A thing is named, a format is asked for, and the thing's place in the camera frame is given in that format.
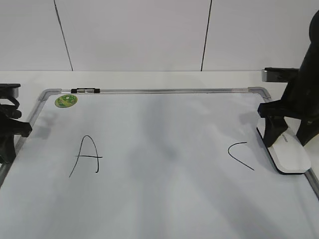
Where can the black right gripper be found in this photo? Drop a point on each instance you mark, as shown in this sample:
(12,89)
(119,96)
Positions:
(307,110)

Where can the white board eraser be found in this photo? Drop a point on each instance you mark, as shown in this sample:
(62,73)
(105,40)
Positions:
(287,154)

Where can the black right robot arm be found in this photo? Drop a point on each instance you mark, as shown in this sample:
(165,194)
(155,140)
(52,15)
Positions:
(306,84)

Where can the white board with grey frame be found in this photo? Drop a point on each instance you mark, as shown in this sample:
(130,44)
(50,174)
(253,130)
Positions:
(143,164)

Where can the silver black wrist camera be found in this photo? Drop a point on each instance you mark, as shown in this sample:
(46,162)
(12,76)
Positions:
(279,75)
(9,90)

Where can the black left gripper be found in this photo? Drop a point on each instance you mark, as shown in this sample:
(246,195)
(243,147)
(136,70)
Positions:
(9,127)

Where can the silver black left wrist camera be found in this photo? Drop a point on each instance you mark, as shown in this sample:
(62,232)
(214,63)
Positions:
(9,90)

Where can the round green magnet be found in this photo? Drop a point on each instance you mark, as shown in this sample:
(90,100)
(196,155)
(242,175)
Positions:
(66,101)

